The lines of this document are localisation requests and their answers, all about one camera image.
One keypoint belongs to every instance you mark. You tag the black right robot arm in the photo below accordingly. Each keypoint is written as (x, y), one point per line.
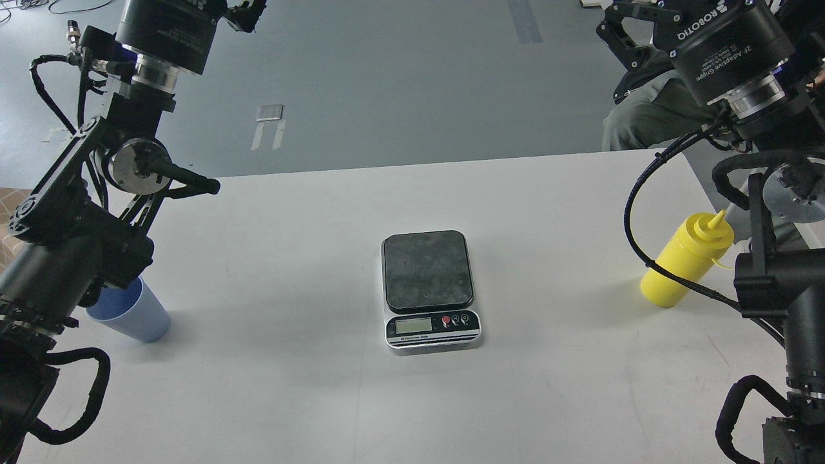
(781, 291)

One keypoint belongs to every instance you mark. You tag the digital kitchen scale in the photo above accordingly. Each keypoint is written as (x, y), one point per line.
(428, 293)

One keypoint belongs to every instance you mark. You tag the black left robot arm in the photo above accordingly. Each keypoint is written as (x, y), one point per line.
(85, 225)

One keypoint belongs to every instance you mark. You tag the blue ribbed plastic cup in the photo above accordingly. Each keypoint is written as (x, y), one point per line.
(133, 311)

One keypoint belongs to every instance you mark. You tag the tan checkered cloth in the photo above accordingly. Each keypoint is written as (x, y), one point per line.
(10, 245)

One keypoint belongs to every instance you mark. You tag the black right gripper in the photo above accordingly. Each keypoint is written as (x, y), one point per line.
(718, 45)

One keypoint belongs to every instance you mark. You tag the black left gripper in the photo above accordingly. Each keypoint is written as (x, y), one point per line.
(181, 32)

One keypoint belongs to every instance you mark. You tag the grey floor plate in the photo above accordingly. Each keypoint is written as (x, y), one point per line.
(270, 112)

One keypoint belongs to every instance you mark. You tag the yellow squeeze bottle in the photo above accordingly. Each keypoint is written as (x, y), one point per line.
(697, 245)

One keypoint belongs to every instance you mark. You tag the seated person in dark clothes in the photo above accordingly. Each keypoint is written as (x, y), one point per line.
(652, 106)

